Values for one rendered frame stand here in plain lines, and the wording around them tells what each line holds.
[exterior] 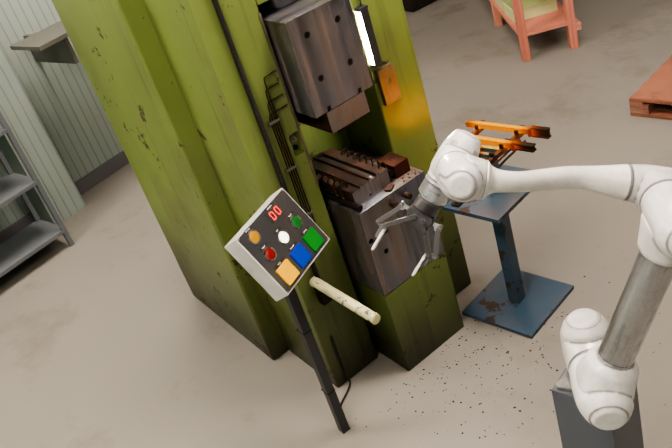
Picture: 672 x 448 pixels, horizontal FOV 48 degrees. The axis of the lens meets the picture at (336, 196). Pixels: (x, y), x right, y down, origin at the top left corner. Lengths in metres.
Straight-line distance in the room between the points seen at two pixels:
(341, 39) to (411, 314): 1.32
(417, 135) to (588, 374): 1.59
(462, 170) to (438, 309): 1.87
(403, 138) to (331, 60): 0.67
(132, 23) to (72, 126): 3.55
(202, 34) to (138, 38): 0.45
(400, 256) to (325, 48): 1.00
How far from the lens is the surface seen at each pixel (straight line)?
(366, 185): 3.23
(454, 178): 1.88
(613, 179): 2.17
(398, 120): 3.46
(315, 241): 2.93
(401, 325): 3.56
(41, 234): 6.08
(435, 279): 3.60
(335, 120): 3.06
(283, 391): 3.87
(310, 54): 2.94
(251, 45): 2.96
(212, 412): 3.96
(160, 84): 3.30
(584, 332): 2.48
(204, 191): 3.49
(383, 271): 3.36
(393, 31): 3.36
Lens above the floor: 2.56
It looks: 29 degrees down
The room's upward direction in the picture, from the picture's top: 18 degrees counter-clockwise
